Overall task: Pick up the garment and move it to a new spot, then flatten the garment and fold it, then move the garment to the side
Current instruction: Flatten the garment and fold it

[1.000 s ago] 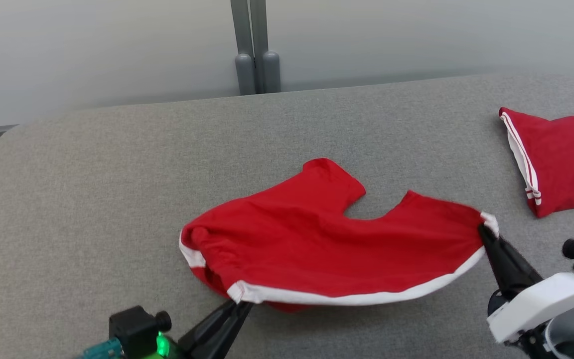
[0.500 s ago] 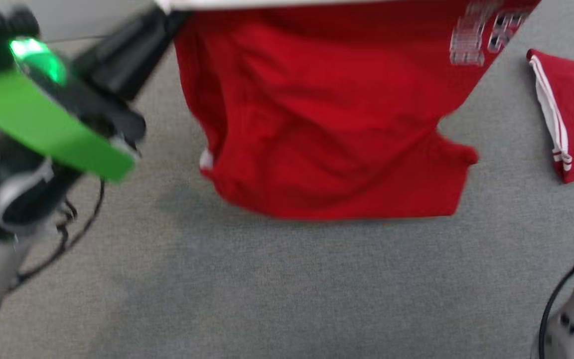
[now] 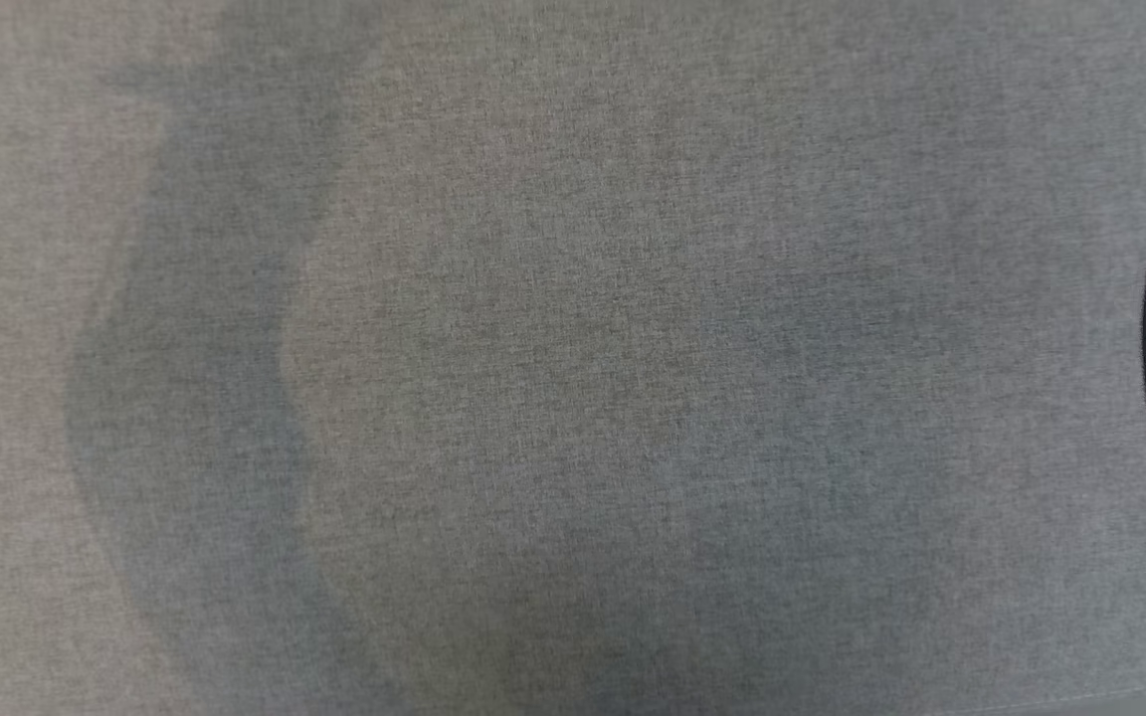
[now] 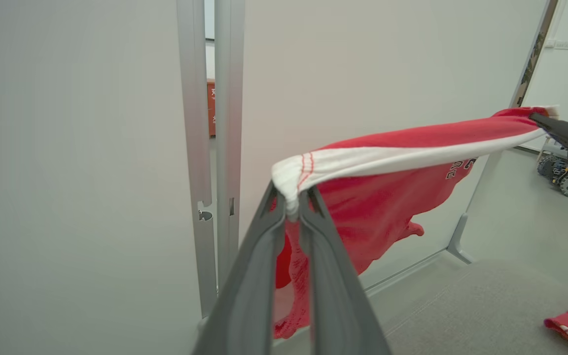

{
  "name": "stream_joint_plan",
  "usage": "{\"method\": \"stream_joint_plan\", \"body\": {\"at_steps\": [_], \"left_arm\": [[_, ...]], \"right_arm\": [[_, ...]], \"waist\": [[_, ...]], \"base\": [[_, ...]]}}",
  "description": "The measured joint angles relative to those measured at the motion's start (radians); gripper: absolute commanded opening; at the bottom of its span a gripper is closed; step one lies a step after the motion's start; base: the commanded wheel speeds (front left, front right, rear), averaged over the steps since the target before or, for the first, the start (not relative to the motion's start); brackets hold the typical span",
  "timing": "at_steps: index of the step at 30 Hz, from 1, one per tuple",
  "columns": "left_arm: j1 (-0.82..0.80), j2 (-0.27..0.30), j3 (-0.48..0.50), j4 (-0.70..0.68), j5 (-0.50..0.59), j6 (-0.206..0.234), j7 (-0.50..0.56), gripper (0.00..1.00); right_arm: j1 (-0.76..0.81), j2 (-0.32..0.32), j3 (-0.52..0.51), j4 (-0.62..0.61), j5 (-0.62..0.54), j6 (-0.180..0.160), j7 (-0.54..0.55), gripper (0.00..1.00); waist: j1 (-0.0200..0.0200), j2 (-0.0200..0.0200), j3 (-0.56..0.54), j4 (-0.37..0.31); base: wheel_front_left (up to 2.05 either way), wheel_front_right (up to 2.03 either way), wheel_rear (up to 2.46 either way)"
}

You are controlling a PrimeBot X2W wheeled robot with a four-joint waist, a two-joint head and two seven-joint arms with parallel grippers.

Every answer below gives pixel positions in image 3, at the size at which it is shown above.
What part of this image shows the grey fabric sofa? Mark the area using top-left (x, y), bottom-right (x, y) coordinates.
top-left (0, 0), bottom-right (1146, 716)

